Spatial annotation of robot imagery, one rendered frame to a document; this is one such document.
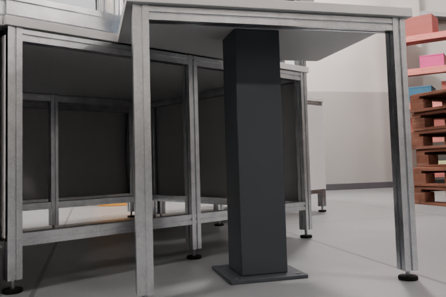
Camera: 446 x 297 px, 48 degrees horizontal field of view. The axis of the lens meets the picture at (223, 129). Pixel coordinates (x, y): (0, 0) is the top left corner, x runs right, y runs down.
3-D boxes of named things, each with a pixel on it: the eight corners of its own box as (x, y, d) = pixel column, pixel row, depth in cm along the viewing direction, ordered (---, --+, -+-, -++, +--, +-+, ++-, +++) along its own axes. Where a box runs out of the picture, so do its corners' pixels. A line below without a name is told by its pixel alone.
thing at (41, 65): (308, 72, 257) (308, 67, 257) (5, 24, 156) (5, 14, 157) (152, 103, 361) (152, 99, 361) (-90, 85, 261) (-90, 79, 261)
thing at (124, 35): (413, 16, 161) (412, 7, 161) (126, 0, 138) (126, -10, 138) (317, 61, 228) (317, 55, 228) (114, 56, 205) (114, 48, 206)
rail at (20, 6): (212, 56, 224) (212, 31, 225) (6, 22, 164) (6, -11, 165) (204, 58, 228) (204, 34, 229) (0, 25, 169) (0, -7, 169)
